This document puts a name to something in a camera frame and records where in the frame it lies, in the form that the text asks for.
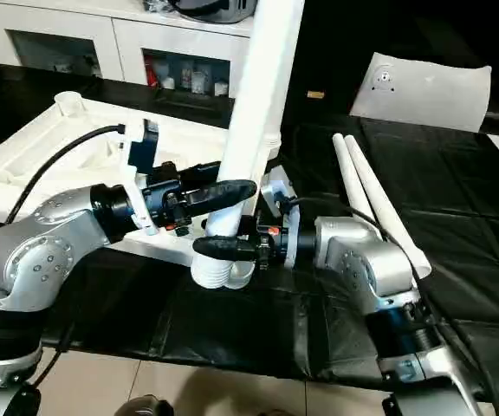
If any white plastic table top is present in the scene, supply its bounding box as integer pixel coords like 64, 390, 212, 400
0, 91, 282, 266

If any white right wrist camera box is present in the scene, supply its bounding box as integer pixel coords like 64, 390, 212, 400
261, 169, 301, 223

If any white plastic bag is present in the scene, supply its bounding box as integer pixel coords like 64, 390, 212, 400
351, 52, 494, 133

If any black work mat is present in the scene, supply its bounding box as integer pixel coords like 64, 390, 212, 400
0, 61, 499, 405

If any white plastic table leg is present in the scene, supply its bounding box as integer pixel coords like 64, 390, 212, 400
191, 0, 308, 289
332, 133, 408, 254
344, 133, 433, 276

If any dark grey robot body part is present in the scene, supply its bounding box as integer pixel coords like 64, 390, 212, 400
115, 394, 178, 416

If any metal cooking pot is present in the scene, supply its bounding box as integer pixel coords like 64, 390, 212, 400
146, 0, 260, 25

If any white cabinet with glass doors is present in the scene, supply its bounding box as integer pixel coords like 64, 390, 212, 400
0, 0, 256, 100

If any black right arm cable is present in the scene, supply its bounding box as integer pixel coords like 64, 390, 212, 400
280, 196, 497, 416

